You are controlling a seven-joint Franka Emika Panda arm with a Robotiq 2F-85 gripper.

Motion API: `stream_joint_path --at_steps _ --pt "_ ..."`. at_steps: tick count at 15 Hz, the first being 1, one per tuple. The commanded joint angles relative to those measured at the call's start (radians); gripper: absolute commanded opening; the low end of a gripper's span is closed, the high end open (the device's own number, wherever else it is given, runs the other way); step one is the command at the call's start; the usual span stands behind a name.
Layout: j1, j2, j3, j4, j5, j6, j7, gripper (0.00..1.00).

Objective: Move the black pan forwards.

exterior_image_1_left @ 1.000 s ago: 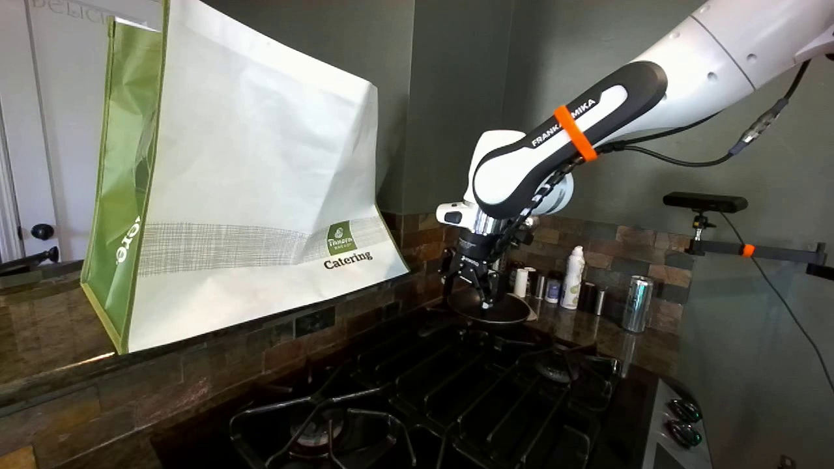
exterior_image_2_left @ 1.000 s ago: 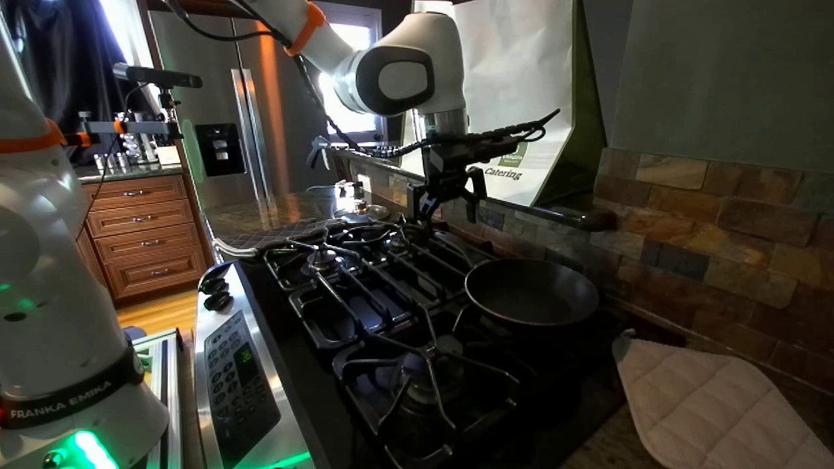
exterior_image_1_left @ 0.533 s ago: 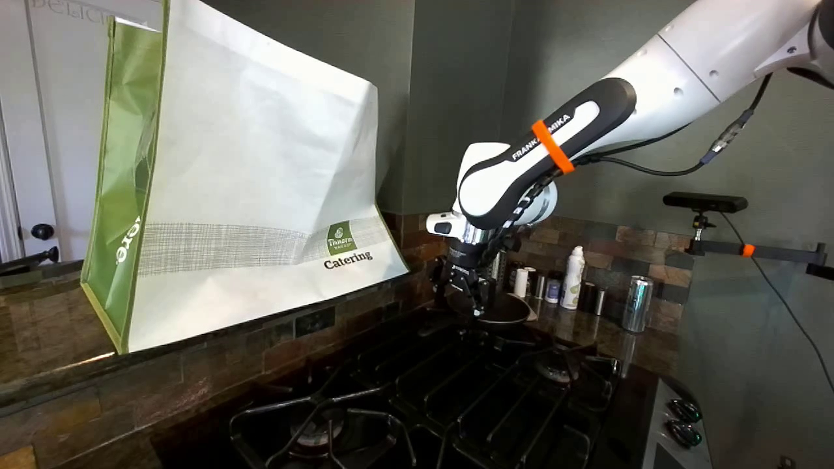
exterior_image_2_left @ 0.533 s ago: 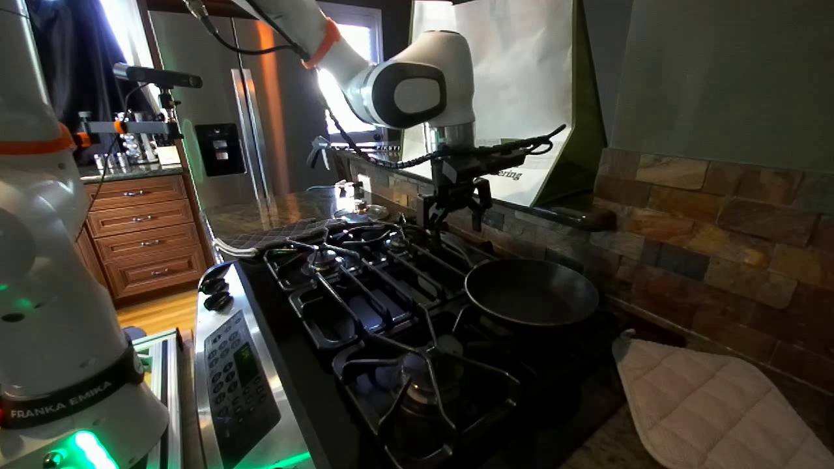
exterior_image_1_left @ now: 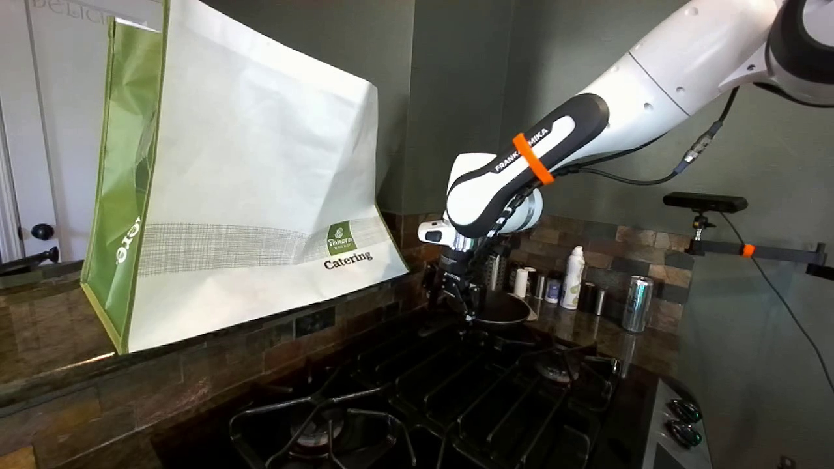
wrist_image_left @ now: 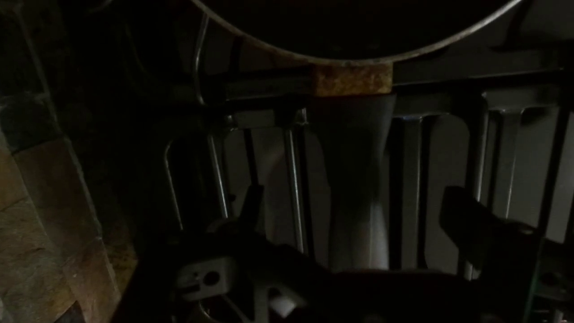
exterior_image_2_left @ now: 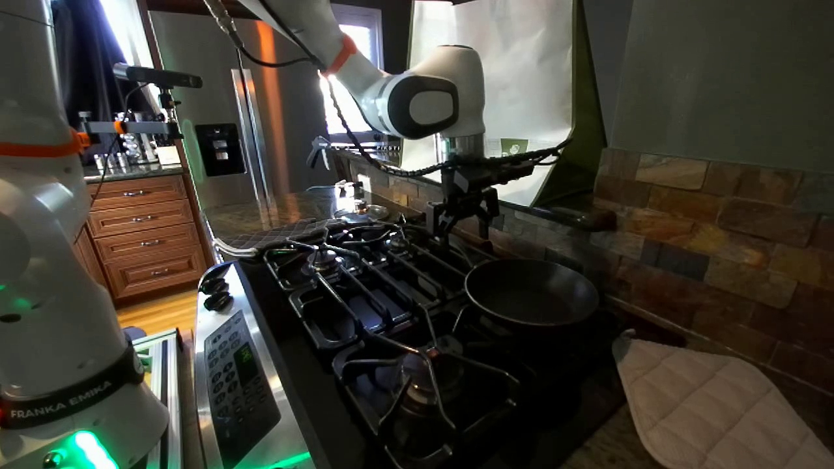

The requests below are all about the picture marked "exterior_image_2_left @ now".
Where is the black camera on stand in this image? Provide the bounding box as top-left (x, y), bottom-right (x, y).
top-left (82, 63), bottom-right (203, 177)

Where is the wooden drawer cabinet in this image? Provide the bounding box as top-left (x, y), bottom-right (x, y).
top-left (74, 172), bottom-right (209, 304)

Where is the black gas stove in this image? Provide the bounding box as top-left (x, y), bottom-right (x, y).
top-left (195, 218), bottom-right (623, 469)

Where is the white paper bag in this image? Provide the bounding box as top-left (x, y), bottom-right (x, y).
top-left (400, 0), bottom-right (578, 209)

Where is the white quilted pot holder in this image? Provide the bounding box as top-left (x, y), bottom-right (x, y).
top-left (612, 332), bottom-right (834, 469)

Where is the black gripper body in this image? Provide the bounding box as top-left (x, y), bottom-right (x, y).
top-left (441, 157), bottom-right (499, 218)

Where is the black frying pan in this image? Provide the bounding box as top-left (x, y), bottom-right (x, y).
top-left (465, 259), bottom-right (600, 328)

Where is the stainless steel refrigerator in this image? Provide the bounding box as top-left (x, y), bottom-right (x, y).
top-left (148, 9), bottom-right (333, 258)

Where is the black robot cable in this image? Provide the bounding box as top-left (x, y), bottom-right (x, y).
top-left (200, 0), bottom-right (576, 179)

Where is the left black burner grate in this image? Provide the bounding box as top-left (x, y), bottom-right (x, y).
top-left (263, 218), bottom-right (475, 296)

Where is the left stove knob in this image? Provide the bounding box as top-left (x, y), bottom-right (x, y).
top-left (199, 262), bottom-right (230, 295)

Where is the stove knob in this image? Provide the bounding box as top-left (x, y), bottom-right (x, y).
top-left (203, 288), bottom-right (232, 313)
top-left (199, 262), bottom-right (230, 295)

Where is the right stove knob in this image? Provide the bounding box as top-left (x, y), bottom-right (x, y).
top-left (203, 288), bottom-right (232, 313)

